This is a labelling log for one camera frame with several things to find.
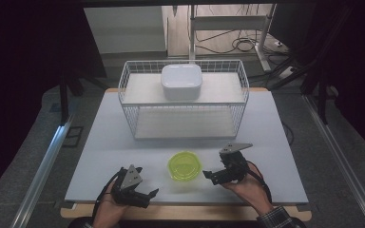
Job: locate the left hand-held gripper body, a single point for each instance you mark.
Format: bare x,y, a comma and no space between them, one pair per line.
130,185

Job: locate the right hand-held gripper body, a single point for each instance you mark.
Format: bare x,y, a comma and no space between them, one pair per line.
236,164

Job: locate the white plastic container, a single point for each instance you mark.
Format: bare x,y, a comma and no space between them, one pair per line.
181,81

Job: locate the person's right hand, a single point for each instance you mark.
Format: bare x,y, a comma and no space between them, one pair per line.
253,191

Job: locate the person's left hand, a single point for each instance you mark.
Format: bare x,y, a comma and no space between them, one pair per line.
107,212

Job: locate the white power strip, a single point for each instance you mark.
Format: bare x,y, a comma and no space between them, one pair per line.
287,72

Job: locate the black stand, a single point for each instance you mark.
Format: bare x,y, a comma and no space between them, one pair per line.
322,101
64,98

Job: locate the aluminium floor rail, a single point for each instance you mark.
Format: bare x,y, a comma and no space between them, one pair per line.
345,158
41,177

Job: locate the white desk frame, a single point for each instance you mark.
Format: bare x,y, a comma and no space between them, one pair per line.
228,22

